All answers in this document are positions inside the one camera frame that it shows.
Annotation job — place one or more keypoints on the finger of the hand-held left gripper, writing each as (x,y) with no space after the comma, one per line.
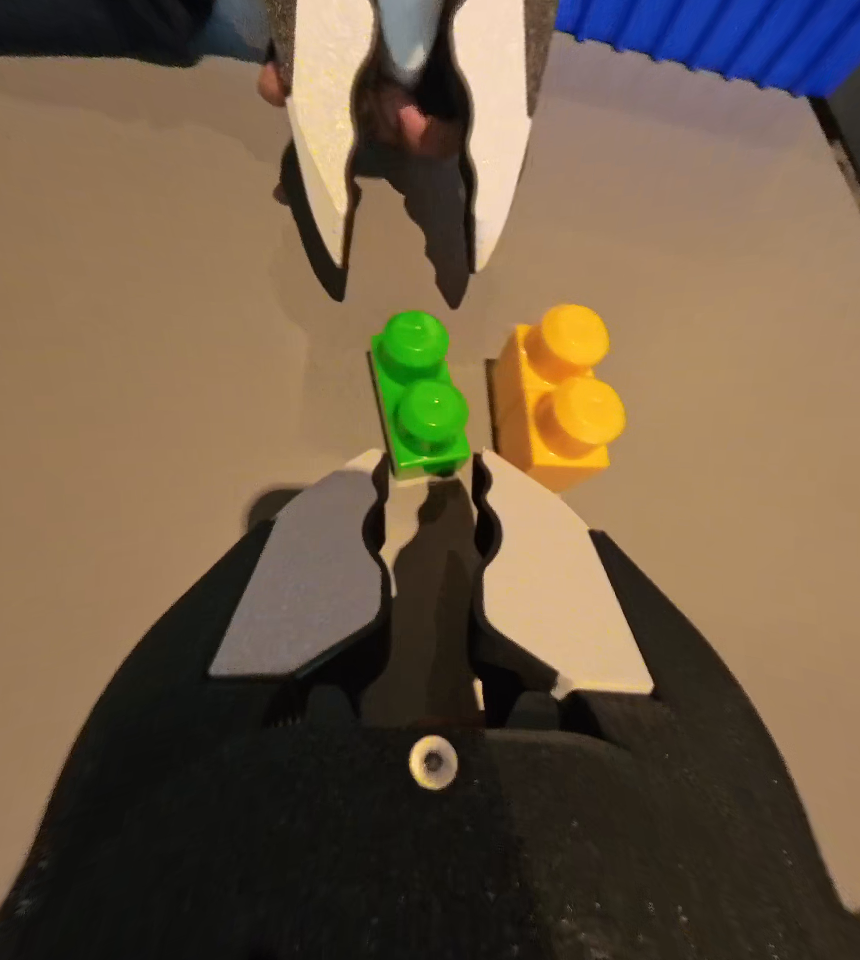
(501,112)
(321,112)

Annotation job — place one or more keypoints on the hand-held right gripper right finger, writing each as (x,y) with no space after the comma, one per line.
(557,607)

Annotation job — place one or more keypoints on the blue ribbed plastic bin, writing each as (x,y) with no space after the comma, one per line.
(737,37)

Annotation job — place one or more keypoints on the green two-stud block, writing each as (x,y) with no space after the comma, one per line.
(418,442)

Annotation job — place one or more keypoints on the person's left hand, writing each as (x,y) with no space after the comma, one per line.
(415,124)

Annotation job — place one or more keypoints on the person's left forearm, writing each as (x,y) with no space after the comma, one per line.
(62,22)

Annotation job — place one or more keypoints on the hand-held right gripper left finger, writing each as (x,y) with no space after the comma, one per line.
(302,600)

